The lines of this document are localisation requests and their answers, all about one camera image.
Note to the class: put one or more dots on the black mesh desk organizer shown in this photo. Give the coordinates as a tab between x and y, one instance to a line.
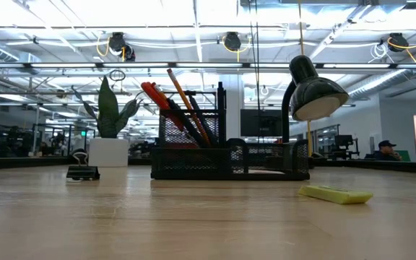
188	164

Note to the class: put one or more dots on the green eraser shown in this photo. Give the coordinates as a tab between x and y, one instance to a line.
334	195

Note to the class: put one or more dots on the black monitor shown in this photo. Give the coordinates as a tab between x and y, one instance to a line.
261	122

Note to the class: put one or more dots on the white plant pot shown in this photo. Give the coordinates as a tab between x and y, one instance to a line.
108	153

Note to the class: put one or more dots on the green snake plant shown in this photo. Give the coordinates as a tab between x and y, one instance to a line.
107	108

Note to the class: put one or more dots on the black gooseneck desk lamp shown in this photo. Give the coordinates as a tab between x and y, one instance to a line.
312	94

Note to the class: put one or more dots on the black binder clip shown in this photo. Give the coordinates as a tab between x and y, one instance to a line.
82	172

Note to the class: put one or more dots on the black monitor cart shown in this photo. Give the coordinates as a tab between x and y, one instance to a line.
343	141

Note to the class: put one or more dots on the seated person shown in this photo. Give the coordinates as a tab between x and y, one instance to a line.
386	150

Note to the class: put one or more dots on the green chair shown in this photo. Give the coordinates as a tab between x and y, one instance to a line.
406	156

